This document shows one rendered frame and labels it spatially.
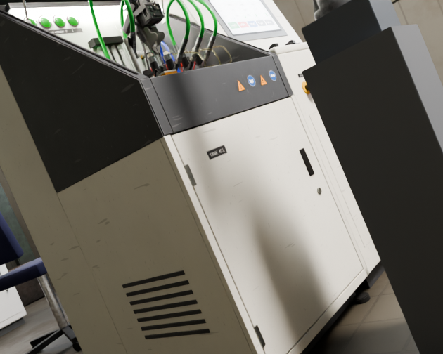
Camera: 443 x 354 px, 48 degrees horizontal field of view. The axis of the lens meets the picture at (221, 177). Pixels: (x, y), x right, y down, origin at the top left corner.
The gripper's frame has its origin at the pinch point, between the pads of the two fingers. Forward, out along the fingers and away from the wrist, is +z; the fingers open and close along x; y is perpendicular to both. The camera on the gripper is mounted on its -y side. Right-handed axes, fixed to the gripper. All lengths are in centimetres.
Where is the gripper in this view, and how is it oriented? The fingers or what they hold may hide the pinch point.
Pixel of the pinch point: (155, 51)
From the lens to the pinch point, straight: 175.5
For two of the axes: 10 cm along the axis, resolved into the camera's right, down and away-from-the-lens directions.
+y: 6.9, -2.9, -6.6
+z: 4.0, 9.1, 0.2
